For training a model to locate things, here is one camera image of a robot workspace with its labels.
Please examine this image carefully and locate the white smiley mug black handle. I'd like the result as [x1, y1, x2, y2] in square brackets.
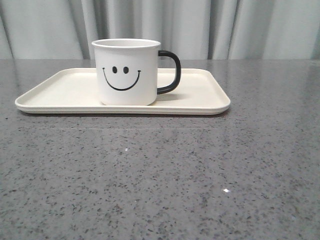
[92, 38, 182, 106]

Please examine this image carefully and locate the cream rectangular plastic tray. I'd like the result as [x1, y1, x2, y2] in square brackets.
[15, 68, 231, 115]

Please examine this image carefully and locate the grey pleated curtain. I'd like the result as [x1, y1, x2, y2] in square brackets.
[0, 0, 320, 60]

